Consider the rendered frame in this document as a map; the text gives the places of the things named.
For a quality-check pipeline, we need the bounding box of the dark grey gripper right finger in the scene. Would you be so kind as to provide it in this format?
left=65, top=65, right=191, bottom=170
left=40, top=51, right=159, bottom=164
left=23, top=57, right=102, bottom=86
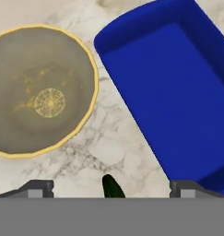
left=169, top=179, right=224, bottom=199

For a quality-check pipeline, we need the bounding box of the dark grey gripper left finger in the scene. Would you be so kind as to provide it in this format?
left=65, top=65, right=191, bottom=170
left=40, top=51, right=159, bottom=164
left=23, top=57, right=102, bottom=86
left=0, top=179, right=55, bottom=199

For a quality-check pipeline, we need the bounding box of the dark green vegetable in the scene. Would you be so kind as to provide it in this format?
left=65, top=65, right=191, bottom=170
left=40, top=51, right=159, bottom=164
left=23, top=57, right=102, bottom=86
left=101, top=173, right=126, bottom=199

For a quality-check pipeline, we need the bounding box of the blue tray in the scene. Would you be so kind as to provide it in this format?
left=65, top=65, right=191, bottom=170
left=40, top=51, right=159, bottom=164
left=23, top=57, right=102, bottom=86
left=93, top=0, right=224, bottom=197

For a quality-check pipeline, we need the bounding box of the grey bowl with yellow rim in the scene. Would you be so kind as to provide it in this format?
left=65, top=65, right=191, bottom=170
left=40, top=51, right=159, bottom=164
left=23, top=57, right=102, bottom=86
left=0, top=23, right=100, bottom=159

